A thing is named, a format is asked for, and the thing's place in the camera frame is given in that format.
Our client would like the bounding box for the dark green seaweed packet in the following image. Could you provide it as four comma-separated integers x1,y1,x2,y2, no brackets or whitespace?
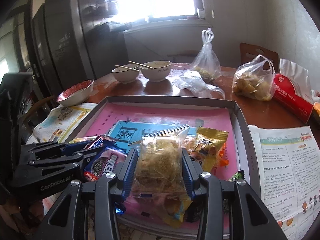
229,170,247,182

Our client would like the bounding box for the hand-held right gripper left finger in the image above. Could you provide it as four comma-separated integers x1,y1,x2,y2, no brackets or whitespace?
32,148,139,240

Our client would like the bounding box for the crumpled clear plastic bag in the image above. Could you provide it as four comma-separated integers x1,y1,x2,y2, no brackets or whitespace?
172,70,225,100

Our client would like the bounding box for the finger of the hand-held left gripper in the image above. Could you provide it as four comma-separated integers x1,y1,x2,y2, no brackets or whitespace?
21,141,84,159
28,152,91,173

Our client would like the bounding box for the wooden chopstick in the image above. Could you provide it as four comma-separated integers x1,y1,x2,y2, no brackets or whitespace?
114,65,141,72
128,61,153,69

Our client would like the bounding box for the dark shallow cardboard box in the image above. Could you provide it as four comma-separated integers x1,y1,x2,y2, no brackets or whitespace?
67,95,262,239

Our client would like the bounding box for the white ceramic bowl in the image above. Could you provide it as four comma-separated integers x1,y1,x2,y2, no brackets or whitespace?
111,65,140,84
140,60,172,82

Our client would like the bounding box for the clear shredded snack packet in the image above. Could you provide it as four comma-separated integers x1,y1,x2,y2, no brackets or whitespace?
127,121,193,228

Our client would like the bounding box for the gold foil snack packet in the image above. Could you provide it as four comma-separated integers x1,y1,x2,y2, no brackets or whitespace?
190,127,229,173

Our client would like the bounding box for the tall knotted clear plastic bag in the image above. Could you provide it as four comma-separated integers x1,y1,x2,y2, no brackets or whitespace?
191,28,222,80

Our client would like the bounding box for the curved back wooden chair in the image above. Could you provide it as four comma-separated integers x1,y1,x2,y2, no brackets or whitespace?
25,95,57,120

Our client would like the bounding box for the row of small medicine bottles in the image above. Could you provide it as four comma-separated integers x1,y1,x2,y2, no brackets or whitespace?
311,90,320,124

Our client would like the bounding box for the person's left forearm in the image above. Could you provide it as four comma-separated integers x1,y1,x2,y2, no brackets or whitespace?
0,197,54,235

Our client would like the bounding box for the wooden chair with slotted back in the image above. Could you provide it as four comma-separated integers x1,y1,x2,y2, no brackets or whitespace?
239,42,279,73

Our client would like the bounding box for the red tissue pack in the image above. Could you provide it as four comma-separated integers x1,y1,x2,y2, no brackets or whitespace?
272,58,317,124

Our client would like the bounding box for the pink and blue book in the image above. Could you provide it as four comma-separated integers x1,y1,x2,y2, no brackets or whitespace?
82,104,240,233

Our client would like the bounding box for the red patterned bowl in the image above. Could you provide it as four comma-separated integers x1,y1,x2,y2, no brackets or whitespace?
56,79,95,107

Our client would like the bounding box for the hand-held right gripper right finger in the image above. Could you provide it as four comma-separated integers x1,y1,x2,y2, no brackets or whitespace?
181,148,288,240

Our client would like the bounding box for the plastic bag of yellow food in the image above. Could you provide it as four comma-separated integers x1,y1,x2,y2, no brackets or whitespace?
232,54,277,102

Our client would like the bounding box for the blue cookie packet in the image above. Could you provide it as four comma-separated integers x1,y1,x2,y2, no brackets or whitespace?
69,134,129,183

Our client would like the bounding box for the dark storage rack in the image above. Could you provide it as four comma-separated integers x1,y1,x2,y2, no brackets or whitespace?
82,0,125,33

